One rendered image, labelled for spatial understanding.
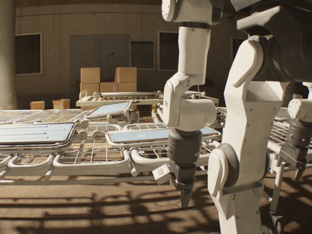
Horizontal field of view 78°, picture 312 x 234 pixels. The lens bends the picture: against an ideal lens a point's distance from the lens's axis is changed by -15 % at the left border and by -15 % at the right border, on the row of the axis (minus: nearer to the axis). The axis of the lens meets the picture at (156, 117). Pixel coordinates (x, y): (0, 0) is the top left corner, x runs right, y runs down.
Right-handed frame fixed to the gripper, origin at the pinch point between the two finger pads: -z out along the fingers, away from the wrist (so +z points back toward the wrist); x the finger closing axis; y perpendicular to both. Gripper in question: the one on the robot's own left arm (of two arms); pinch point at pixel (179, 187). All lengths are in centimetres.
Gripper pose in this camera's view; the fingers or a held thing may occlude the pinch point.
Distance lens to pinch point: 67.6
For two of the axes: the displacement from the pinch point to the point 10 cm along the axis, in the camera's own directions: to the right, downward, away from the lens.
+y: -9.7, 0.4, -2.3
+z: 0.5, -9.3, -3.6
